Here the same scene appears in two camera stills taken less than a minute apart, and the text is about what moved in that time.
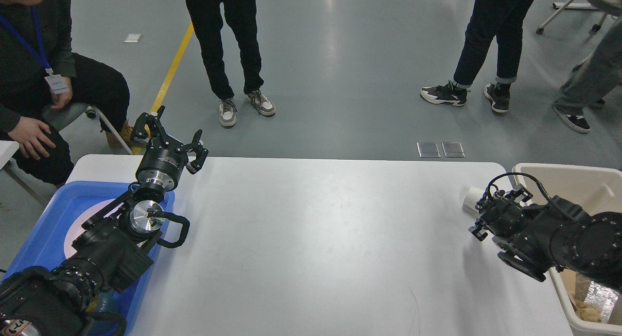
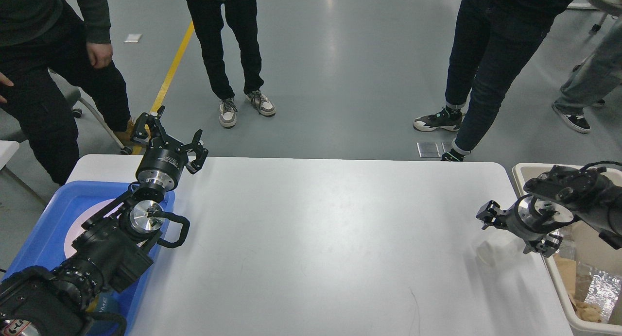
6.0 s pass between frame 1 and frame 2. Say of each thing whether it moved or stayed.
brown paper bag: stayed
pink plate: stayed
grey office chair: moved
